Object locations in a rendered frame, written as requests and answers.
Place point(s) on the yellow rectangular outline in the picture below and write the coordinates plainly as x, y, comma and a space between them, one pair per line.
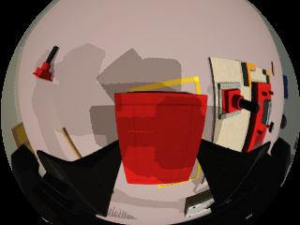
156, 85

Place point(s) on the tan wooden stick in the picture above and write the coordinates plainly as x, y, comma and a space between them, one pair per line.
70, 143

